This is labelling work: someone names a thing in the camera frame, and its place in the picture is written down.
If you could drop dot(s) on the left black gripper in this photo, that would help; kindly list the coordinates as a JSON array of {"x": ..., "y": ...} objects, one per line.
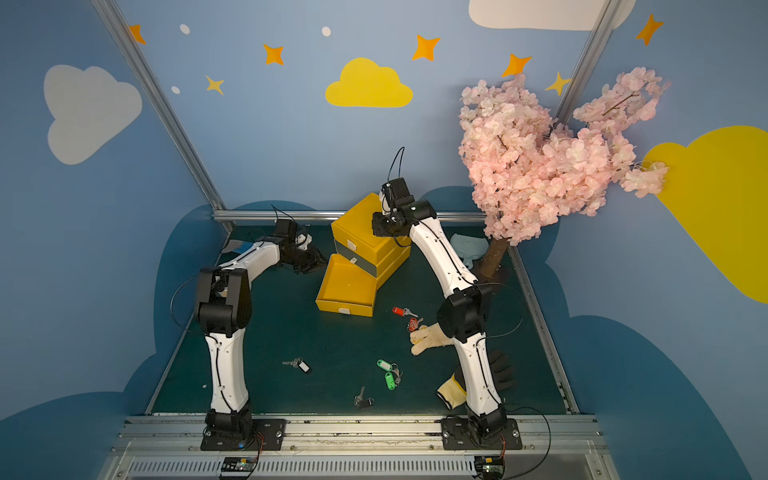
[{"x": 309, "y": 261}]

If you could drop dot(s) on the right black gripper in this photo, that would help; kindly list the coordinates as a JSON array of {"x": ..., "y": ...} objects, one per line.
[{"x": 382, "y": 222}]

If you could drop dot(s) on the yellow drawer cabinet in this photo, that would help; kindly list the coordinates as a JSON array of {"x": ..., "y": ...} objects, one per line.
[{"x": 354, "y": 230}]

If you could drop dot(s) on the yellow bottom drawer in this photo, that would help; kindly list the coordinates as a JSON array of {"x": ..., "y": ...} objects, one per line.
[{"x": 346, "y": 289}]

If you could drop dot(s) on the red tagged key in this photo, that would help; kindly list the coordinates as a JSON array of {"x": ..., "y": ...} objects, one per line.
[
  {"x": 414, "y": 324},
  {"x": 404, "y": 312}
]

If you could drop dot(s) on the key with black tag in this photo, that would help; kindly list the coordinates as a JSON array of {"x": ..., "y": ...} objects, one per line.
[{"x": 300, "y": 364}]

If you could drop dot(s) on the green tagged key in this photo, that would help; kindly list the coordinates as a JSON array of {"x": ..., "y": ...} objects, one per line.
[
  {"x": 387, "y": 366},
  {"x": 392, "y": 380}
]

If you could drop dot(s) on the dark metal key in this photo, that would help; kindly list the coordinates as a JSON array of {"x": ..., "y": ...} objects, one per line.
[{"x": 361, "y": 401}]

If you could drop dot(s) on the blue drawer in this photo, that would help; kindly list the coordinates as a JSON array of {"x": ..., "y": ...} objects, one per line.
[{"x": 356, "y": 259}]

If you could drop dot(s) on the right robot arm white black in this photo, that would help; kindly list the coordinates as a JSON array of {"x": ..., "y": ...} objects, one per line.
[{"x": 461, "y": 318}]

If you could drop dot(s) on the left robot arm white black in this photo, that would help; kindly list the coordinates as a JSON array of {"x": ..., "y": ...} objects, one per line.
[{"x": 223, "y": 309}]

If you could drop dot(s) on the blue black work glove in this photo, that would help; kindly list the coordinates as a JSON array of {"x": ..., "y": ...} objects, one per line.
[{"x": 237, "y": 247}]

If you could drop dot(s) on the light blue dustpan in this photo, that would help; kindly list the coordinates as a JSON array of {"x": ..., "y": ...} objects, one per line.
[{"x": 469, "y": 249}]

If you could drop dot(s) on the cream knit glove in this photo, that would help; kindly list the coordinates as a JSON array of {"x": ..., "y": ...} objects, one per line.
[{"x": 427, "y": 337}]

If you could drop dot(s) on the pink cherry blossom tree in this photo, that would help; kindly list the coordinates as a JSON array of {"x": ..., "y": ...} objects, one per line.
[{"x": 529, "y": 169}]

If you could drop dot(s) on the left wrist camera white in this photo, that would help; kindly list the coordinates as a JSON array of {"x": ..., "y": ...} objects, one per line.
[{"x": 303, "y": 241}]

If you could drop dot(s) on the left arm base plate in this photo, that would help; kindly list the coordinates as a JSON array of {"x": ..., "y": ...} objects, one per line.
[{"x": 264, "y": 435}]

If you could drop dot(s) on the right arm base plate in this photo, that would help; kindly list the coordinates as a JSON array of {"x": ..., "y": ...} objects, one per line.
[{"x": 457, "y": 433}]

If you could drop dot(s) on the aluminium rail frame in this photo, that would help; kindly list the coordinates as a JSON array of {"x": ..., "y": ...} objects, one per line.
[{"x": 360, "y": 447}]

